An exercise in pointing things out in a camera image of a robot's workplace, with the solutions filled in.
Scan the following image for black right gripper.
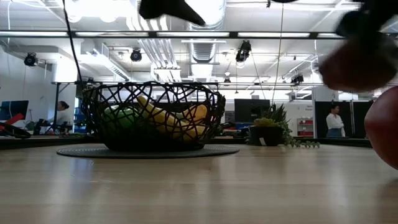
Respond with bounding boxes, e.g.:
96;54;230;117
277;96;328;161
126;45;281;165
336;0;398;40

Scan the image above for dark avocado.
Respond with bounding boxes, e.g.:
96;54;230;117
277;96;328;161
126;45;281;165
318;36;398;93

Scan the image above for yellow banana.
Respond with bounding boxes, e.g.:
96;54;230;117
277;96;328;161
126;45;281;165
136;95;208;143

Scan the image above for green round fruit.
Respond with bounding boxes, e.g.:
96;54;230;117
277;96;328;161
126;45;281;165
103;105;138;129

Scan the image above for black partition panels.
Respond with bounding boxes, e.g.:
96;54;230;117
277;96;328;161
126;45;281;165
314;101;374;139

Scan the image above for standing person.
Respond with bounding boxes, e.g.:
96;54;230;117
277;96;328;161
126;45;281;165
325;104;346;139

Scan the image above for large red fruit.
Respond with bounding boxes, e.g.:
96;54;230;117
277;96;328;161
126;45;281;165
364;86;398;170

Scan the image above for white shelf with red bins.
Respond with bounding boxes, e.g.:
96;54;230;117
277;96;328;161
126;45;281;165
297;117;315;138

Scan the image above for black computer monitor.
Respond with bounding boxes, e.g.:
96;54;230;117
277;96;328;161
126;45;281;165
234;98;271;123

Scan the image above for potted green plant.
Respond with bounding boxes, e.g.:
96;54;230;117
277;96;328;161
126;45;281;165
247;103;321;149

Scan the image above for blue cabinet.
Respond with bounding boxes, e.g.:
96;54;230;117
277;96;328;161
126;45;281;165
74;107;86;136

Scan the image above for seated person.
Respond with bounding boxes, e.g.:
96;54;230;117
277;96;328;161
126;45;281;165
49;100;74;127

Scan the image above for round grey placemat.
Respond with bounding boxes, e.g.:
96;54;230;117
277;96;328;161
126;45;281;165
56;143;240;160

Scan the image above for monitor with blue screen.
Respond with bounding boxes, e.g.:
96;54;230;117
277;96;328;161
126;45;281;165
0;100;29;121

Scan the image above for red bar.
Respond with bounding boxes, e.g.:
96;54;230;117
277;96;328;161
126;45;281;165
0;113;25;129

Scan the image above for black curved object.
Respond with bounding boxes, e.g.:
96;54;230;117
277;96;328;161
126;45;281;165
0;122;32;139

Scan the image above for silver ceiling air duct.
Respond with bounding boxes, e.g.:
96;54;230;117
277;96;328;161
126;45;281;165
185;0;227;78

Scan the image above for thin hanging cable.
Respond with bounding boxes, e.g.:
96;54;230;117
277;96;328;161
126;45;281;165
271;2;285;106

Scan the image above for black overhead rail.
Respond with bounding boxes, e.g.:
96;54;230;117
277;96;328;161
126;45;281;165
0;30;346;40

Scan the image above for thin black left cable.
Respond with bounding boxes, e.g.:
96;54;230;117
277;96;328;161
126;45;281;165
62;0;85;90

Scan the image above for black wire basket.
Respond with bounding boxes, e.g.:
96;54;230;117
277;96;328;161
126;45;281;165
81;81;226;153

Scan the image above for black frame post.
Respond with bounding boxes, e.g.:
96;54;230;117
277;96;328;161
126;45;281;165
53;82;62;125

